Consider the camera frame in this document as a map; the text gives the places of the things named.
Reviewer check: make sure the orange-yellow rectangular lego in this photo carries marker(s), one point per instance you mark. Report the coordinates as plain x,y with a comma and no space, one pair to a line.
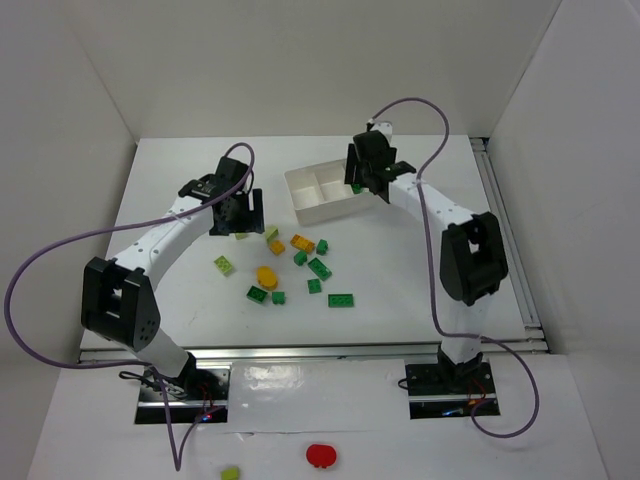
301,243

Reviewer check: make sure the lime green rectangular lego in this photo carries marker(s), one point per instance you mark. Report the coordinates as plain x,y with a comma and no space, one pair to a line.
224,266

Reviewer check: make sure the dark green square lego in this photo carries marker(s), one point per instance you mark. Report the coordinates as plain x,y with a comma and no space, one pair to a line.
314,286

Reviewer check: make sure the aluminium rail front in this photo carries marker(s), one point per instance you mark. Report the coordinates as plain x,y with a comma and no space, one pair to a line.
316,352

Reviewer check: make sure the light green lego on ledge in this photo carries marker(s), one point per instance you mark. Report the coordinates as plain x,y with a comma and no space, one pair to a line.
230,473

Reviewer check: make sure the red round lego piece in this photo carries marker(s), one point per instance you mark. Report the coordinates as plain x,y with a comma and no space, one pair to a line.
321,456

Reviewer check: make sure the yellow oval lego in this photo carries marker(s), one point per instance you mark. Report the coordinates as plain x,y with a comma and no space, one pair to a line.
267,278

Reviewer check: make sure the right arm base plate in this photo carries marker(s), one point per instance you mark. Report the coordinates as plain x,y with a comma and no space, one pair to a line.
431,397

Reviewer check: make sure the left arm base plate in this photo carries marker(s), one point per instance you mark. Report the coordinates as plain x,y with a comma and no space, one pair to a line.
184,407

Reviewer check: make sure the light green curved lego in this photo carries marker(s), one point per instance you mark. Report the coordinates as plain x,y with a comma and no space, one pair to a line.
271,233

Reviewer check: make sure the white divided container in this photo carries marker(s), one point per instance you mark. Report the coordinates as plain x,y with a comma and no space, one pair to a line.
318,193

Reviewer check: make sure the small yellow square lego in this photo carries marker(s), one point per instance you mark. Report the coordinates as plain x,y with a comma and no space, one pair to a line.
277,247

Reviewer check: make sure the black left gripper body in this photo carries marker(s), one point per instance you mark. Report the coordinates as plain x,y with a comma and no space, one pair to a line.
240,220

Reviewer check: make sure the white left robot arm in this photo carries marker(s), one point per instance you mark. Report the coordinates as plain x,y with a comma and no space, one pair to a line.
118,295

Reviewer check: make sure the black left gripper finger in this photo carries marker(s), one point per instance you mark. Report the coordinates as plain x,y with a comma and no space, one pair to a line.
257,222
224,223

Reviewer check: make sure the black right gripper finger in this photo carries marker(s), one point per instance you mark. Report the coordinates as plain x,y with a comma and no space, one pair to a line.
370,177
351,165

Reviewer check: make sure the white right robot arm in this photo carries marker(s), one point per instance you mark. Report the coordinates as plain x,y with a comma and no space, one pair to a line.
466,258

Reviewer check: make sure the aluminium rail right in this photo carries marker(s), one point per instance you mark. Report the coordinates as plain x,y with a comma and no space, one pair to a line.
526,304

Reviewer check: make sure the dark green long lego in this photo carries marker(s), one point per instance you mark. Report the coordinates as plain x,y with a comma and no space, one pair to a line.
319,269

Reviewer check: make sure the dark green rectangular lego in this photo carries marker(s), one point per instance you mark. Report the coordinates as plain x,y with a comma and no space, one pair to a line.
257,295

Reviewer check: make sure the aluminium rail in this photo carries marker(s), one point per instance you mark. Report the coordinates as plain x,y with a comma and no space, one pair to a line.
526,304
316,352

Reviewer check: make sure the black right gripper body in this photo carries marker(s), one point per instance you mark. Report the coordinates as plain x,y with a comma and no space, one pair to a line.
367,173

